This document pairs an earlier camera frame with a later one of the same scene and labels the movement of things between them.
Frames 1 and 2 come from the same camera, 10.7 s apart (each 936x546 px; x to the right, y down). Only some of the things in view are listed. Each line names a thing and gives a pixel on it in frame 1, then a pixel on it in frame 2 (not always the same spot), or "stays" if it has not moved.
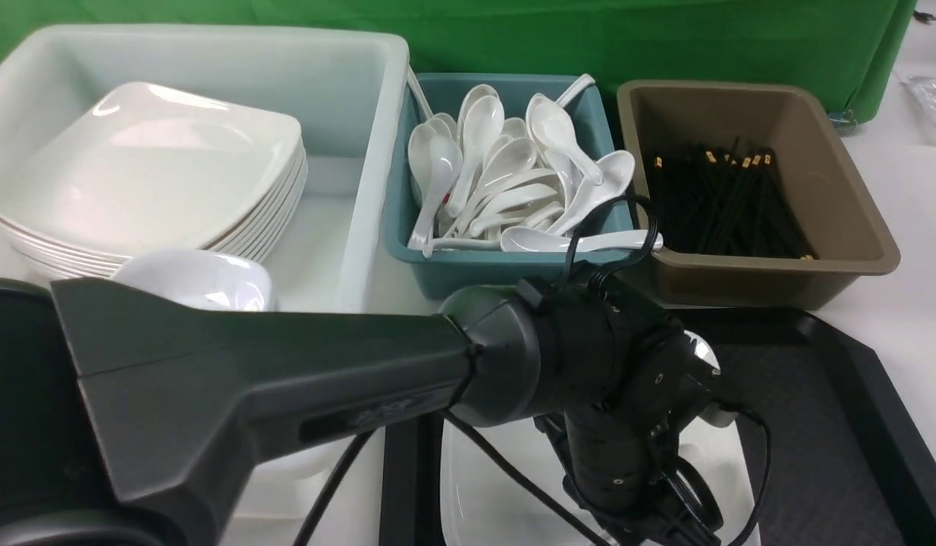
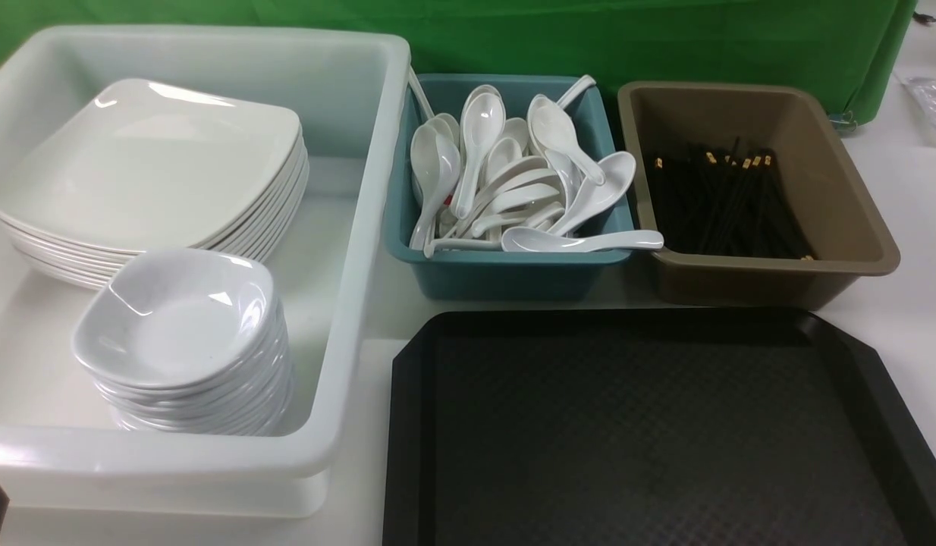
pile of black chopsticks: (720, 202) stays
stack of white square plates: (140, 170) stays
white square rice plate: (487, 499) → (152, 162)
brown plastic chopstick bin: (755, 194) stays
